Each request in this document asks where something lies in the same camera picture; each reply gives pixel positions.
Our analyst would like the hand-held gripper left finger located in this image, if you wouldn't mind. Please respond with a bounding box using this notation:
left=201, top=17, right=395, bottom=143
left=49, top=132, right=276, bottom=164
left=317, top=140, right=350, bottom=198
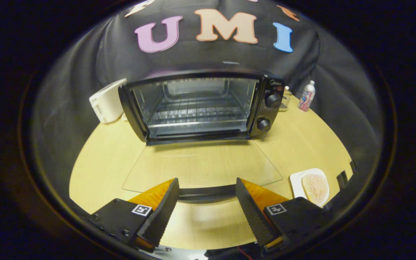
left=85, top=178, right=180, bottom=253

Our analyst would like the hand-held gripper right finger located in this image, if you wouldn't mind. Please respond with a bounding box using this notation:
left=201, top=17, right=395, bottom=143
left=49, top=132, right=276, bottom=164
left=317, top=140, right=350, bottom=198
left=235, top=178, right=335, bottom=250

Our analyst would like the sugar-coated cream bun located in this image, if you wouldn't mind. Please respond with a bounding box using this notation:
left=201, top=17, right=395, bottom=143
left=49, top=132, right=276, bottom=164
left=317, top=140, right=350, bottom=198
left=302, top=174, right=329, bottom=205

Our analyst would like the black toaster oven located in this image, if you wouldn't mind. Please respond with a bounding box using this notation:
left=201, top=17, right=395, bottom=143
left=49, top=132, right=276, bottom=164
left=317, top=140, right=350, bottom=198
left=118, top=70, right=286, bottom=203

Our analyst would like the white bread toaster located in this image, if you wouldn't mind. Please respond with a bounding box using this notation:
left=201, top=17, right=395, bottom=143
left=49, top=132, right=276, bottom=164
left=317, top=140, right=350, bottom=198
left=89, top=78, right=128, bottom=124

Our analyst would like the white square plate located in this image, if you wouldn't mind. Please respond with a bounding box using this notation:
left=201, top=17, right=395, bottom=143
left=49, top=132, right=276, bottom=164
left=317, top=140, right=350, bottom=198
left=290, top=168, right=330, bottom=207

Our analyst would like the white pink bottle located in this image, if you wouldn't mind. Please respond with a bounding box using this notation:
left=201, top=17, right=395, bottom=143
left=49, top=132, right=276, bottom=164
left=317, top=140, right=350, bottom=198
left=298, top=80, right=316, bottom=112

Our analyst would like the wire mesh basket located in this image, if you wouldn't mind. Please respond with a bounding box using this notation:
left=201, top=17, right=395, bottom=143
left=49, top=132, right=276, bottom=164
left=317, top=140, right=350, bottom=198
left=279, top=86, right=292, bottom=112

